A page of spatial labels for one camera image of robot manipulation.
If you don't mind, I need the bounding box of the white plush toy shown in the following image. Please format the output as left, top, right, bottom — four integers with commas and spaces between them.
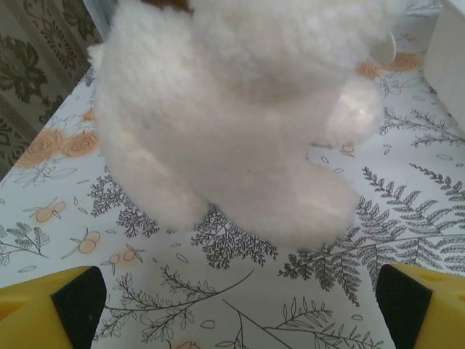
86, 0, 408, 252

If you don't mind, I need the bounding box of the floral print tablecloth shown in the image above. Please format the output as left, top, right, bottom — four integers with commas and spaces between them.
0, 0, 465, 349

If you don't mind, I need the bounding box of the white plastic container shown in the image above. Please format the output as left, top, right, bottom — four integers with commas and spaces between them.
423, 0, 465, 141

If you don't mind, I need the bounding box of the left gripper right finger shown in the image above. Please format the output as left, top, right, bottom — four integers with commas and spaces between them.
376, 264, 465, 349

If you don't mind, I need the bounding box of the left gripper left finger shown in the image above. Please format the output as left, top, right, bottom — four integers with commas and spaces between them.
0, 265, 107, 349

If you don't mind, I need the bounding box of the aluminium frame post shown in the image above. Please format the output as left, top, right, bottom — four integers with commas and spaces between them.
82, 0, 117, 41

